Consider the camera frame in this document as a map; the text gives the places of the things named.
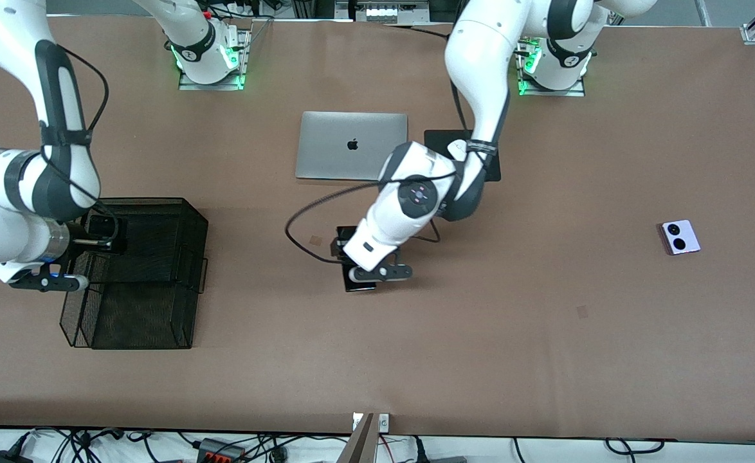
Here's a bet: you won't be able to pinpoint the black square flip phone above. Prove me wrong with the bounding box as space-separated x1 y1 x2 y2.
87 215 122 255

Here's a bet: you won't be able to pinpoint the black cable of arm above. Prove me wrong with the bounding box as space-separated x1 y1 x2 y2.
38 42 121 248
285 29 481 266

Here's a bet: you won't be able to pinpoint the thick black table cable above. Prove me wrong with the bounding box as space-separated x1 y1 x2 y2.
383 23 450 39

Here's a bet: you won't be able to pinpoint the black mouse pad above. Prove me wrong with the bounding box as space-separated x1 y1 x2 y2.
424 129 502 183

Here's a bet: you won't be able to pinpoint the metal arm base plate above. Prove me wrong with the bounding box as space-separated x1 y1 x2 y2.
178 72 250 91
517 76 586 98

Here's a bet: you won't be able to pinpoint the white power strip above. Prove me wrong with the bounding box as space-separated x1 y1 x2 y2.
350 0 418 24

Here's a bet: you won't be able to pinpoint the black long phone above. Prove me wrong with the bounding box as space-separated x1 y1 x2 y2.
336 225 379 293

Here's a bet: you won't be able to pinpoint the grey brown post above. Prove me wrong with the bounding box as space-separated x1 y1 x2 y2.
338 413 379 463

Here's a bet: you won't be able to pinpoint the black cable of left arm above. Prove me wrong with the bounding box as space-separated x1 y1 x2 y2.
285 29 481 266

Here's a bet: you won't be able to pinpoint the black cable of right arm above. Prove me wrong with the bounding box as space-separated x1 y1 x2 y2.
38 42 121 248

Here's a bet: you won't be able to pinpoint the lilac flip phone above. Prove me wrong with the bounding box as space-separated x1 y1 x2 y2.
657 219 701 257

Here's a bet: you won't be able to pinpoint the black mesh two-tier tray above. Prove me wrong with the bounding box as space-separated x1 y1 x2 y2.
59 197 210 350

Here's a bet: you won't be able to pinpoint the silver closed laptop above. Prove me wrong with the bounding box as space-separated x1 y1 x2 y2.
295 111 409 182

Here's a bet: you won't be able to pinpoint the black power strip red switches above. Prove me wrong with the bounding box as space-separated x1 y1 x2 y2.
197 438 248 463

